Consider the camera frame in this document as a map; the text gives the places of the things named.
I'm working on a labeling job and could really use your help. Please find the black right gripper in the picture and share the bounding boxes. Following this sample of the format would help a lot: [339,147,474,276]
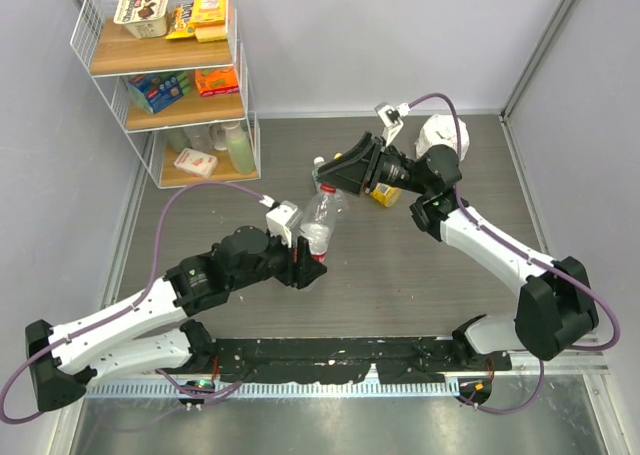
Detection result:
[319,131,432,197]

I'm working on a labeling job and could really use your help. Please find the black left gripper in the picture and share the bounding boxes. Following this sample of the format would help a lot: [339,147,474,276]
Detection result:
[230,226,326,291]

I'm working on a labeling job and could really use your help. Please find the clear bottle blue white label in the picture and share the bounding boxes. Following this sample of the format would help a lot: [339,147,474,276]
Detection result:
[311,156,325,191]

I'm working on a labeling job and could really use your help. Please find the clear bottle red label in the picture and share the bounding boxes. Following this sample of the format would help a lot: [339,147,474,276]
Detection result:
[299,190,348,262]

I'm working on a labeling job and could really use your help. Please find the red bottle cap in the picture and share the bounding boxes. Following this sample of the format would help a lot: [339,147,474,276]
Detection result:
[320,183,336,193]

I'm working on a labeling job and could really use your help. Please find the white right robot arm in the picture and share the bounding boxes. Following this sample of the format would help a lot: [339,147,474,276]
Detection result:
[318,133,599,370]

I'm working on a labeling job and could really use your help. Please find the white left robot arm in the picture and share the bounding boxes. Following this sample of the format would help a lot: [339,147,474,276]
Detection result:
[25,226,327,412]

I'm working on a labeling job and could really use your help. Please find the yellow juice bottle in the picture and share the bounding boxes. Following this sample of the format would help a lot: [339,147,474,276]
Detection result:
[333,152,403,209]

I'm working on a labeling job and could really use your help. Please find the green drink bottle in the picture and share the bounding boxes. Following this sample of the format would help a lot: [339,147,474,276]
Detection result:
[222,121,255,175]

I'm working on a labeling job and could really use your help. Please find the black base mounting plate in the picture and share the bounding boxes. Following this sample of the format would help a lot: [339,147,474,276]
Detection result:
[205,337,512,385]

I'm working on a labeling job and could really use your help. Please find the clear bottles on bottom shelf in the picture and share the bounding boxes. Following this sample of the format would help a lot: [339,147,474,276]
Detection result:
[165,123,227,152]

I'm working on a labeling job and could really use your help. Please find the white pink tissue pack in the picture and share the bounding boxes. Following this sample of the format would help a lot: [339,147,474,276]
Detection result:
[173,148,218,179]

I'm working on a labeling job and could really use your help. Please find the orange snack box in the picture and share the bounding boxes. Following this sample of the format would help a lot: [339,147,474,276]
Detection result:
[194,67,239,97]

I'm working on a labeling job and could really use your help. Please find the blue green box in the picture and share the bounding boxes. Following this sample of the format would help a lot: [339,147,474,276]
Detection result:
[127,71,191,115]

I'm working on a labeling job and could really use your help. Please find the yellow orange cracker box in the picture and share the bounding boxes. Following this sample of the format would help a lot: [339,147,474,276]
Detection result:
[190,0,228,43]

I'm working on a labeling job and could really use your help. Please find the yellow snack bag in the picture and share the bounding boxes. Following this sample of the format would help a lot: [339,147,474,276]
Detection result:
[165,3,195,40]

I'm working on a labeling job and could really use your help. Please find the white yogurt tub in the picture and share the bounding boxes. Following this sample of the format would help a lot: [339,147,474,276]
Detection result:
[113,0,169,39]

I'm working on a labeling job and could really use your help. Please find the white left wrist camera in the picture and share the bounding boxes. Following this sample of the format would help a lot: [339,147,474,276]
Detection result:
[260,195,303,248]

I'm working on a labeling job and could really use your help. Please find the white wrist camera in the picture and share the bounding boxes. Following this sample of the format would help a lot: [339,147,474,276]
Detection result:
[374,102,411,146]
[260,195,303,248]

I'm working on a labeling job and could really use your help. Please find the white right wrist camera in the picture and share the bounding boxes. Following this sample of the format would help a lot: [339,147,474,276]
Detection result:
[374,102,411,146]

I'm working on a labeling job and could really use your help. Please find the white slotted cable duct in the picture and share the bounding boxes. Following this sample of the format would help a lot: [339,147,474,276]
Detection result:
[85,376,459,399]

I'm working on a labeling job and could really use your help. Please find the white wire shelf rack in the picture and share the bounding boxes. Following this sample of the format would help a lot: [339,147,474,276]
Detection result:
[71,0,261,189]

